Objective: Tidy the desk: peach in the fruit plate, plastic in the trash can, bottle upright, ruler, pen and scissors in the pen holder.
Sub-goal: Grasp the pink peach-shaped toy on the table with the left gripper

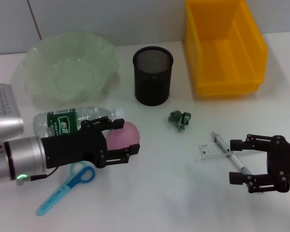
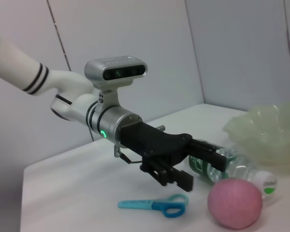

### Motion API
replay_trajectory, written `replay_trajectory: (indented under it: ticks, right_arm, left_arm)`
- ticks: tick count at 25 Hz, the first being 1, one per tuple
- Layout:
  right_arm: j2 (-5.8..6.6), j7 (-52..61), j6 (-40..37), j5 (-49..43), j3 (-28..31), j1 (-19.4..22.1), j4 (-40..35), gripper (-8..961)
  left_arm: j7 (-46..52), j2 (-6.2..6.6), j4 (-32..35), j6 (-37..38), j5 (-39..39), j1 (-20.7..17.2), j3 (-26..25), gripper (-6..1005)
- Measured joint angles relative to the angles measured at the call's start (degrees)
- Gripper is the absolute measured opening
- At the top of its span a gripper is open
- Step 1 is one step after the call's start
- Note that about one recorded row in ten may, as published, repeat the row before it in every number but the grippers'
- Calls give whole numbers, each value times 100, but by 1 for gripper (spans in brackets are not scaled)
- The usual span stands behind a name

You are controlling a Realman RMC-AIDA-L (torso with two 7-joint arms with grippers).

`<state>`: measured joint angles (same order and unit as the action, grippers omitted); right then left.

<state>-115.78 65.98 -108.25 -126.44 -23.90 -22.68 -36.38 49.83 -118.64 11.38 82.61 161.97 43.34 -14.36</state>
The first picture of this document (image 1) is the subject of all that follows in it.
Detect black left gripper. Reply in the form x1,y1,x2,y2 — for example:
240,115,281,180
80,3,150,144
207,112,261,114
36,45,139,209
40,116,141,170

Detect clear water bottle green label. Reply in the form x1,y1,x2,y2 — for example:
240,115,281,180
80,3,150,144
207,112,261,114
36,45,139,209
33,107,125,138

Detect white grey pen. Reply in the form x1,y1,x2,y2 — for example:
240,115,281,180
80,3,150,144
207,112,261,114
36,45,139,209
212,131,251,176

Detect clear plastic ruler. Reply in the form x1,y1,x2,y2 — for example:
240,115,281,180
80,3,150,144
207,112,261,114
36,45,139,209
195,142,232,160

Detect black mesh pen holder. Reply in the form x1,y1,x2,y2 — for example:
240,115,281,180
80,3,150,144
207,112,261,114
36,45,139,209
132,46,174,106

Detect blue scissors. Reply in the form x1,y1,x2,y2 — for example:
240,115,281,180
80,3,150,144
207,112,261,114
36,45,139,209
36,162,96,217

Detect green glass fruit bowl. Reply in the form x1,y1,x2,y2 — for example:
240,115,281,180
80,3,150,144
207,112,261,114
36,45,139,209
13,33,120,109

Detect yellow plastic bin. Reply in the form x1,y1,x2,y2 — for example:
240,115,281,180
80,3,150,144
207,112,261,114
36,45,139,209
185,0,269,97

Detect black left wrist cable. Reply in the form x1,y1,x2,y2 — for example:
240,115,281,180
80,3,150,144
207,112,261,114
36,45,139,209
30,166,58,181

